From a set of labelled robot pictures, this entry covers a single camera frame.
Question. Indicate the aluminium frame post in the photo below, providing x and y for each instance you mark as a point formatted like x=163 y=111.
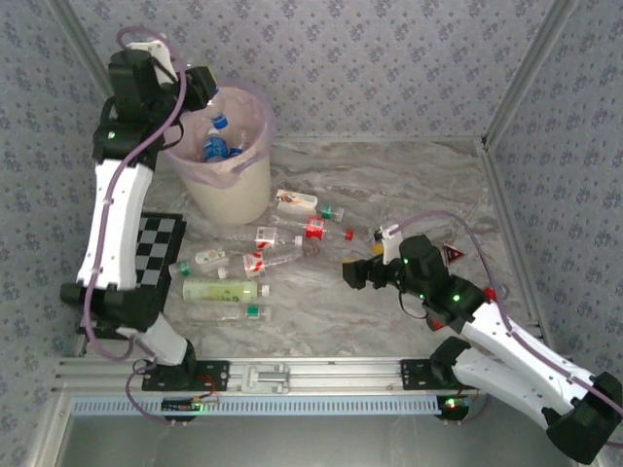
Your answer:
x=525 y=73
x=88 y=44

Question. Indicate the green tea bottle white cap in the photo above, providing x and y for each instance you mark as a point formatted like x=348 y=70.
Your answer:
x=219 y=291

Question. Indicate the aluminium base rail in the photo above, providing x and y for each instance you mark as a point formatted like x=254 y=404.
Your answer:
x=340 y=374

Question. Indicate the clear bottle red white label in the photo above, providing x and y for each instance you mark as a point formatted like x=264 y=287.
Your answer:
x=254 y=263
x=265 y=237

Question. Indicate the black grey checkerboard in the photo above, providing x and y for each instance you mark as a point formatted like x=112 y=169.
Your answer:
x=160 y=243

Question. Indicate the wide blue label bottle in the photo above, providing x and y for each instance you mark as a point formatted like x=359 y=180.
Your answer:
x=212 y=148

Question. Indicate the red-capped red label bottle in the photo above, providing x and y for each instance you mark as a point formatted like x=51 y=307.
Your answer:
x=316 y=227

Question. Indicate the clear bottle green band label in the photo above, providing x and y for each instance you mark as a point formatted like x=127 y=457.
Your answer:
x=253 y=312

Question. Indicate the small circuit board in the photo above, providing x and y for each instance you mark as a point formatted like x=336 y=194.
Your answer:
x=452 y=405
x=180 y=405

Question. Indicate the small white green label bottle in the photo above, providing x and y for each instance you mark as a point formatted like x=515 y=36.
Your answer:
x=209 y=257

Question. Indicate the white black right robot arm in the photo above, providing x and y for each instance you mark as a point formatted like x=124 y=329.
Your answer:
x=516 y=350

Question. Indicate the cream plastic waste bin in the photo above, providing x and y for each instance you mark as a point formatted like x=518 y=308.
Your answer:
x=229 y=199

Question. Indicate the grey metal rail bracket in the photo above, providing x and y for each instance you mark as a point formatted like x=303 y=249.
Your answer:
x=265 y=378

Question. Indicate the small blue label bottle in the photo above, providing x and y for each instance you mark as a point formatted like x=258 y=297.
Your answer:
x=236 y=152

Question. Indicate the white orange label bottle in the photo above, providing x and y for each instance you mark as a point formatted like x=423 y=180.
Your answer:
x=297 y=200

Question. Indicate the small red warning triangle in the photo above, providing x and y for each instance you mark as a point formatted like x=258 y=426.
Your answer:
x=452 y=256

